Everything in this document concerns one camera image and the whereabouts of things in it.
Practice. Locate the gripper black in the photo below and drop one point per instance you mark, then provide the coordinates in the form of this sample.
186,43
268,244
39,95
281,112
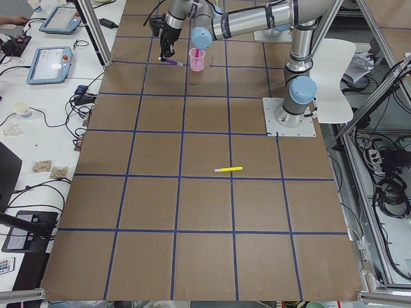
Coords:
169,33

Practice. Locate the purple pen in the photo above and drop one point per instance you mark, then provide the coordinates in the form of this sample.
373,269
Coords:
173,62

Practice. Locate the pink mesh cup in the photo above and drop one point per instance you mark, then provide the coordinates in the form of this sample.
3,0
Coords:
196,64

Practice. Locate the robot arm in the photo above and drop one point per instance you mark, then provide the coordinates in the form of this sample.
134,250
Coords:
211,25

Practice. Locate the black power adapter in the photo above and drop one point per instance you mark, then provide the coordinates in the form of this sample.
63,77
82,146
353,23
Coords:
108,23

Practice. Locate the blue teach pendant far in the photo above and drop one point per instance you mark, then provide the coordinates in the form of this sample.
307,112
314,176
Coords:
62,20

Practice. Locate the blue teach pendant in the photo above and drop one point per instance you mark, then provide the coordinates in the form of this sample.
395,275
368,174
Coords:
50,65
62,20

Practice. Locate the blue teach pendant near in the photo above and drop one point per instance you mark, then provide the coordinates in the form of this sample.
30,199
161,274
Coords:
50,65

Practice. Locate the yellow pen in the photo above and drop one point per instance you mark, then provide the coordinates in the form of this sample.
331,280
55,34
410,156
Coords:
228,169

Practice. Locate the white chair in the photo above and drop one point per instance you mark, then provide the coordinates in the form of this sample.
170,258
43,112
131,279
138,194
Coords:
329,64

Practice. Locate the aluminium frame post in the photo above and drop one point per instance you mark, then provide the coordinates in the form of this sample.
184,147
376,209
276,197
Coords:
93,29

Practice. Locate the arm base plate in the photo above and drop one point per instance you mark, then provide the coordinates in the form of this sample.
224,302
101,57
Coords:
279,123
273,36

